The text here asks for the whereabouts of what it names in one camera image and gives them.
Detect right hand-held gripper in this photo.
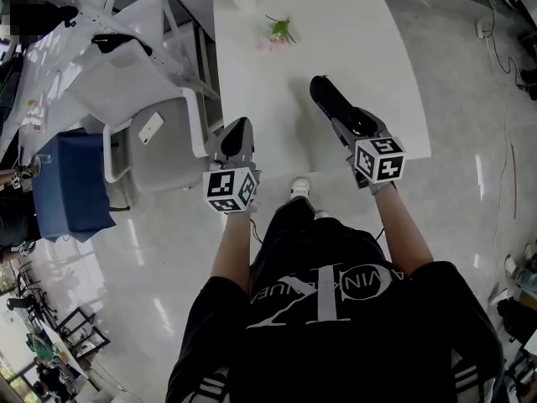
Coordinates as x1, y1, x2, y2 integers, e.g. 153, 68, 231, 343
331, 107, 408, 196

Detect white metal frame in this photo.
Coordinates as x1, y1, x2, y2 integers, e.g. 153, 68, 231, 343
155, 0, 222, 101

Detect pink flower with green leaves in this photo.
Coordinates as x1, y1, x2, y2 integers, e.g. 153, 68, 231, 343
256, 13, 299, 55

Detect black bag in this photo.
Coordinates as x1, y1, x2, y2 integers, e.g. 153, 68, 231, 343
496, 297, 537, 344

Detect grey white chair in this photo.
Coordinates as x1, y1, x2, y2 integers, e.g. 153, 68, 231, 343
102, 86, 211, 196

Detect black printed t-shirt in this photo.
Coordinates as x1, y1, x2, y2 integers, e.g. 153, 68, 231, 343
165, 233, 507, 403

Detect black trousers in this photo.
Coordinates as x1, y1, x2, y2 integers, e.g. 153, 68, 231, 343
250, 196, 381, 270

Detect black cloth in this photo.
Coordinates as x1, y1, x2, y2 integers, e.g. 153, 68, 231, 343
91, 33, 154, 58

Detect white power strip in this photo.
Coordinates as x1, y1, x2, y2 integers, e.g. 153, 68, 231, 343
475, 16, 494, 39

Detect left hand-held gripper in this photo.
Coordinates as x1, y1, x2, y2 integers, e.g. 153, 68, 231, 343
202, 116, 263, 217

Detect person's right forearm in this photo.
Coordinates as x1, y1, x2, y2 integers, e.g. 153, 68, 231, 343
371, 181, 435, 277

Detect black cable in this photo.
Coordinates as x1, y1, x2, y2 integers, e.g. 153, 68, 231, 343
472, 0, 530, 92

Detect white table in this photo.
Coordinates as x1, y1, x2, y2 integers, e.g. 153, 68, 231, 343
212, 0, 433, 174

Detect white phone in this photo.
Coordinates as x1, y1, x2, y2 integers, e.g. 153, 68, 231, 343
138, 111, 166, 147

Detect clear cup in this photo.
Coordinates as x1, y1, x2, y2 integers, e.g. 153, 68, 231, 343
33, 153, 54, 178

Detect person's left forearm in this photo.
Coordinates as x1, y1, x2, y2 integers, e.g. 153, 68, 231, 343
207, 211, 258, 288

